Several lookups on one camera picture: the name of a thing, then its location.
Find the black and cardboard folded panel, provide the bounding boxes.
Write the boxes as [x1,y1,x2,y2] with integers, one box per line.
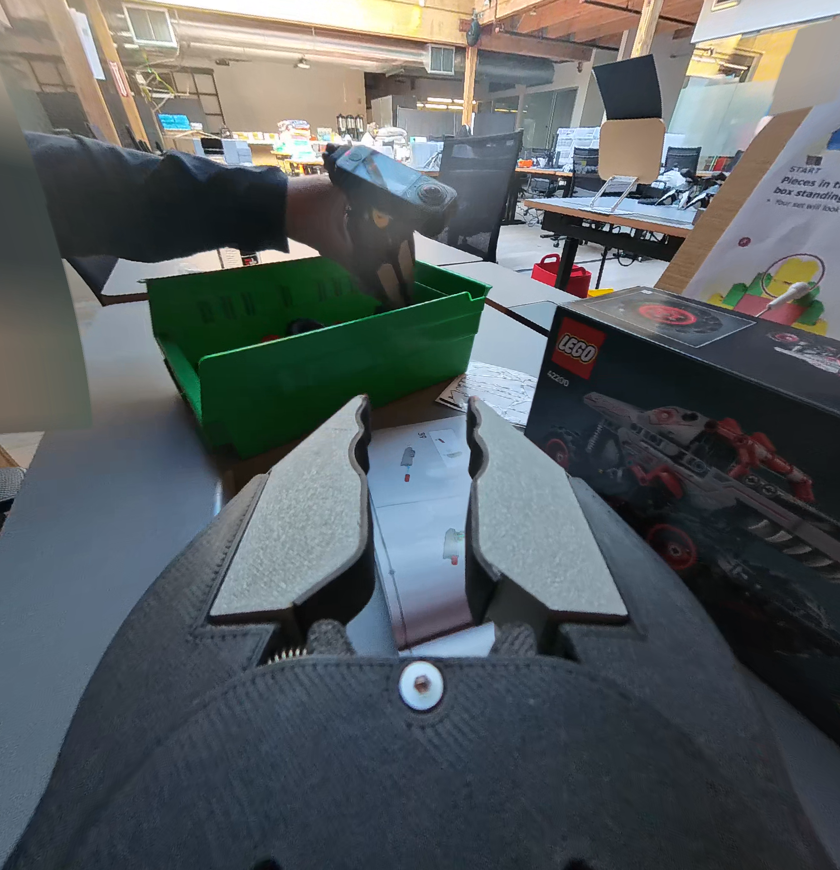
[592,53,667,186]

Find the black lego set box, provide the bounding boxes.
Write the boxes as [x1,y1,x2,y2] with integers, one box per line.
[524,285,840,757]

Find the wooden support post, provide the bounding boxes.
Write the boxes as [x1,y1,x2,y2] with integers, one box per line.
[461,14,479,131]

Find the wooden office desk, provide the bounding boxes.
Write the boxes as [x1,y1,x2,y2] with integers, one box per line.
[523,194,701,290]

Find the wooden poster board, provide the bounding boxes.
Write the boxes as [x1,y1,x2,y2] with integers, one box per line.
[654,106,814,295]

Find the person's left hand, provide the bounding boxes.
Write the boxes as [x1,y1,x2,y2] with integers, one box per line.
[286,174,358,274]

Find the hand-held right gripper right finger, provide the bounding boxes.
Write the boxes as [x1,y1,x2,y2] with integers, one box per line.
[463,397,629,625]

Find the white sticker sheet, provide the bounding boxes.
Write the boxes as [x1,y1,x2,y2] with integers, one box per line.
[434,360,539,429]

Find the person's left forearm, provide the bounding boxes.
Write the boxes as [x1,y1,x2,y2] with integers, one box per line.
[24,131,291,265]

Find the red plastic basket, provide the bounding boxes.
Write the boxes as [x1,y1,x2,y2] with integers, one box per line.
[531,253,592,300]

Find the black mesh office chair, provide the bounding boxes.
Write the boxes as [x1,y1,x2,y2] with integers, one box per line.
[435,129,526,265]

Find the white instruction booklet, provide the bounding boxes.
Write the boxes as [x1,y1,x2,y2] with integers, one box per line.
[367,423,497,651]

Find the white instruction poster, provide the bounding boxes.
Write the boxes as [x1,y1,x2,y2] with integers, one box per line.
[684,101,840,335]

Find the silver ceiling air duct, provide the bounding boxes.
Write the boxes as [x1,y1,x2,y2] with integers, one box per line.
[175,19,557,86]

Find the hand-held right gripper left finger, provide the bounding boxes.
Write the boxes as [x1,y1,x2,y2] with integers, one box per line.
[208,394,375,626]

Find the green plastic bin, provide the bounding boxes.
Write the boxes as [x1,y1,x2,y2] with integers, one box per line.
[145,256,493,461]

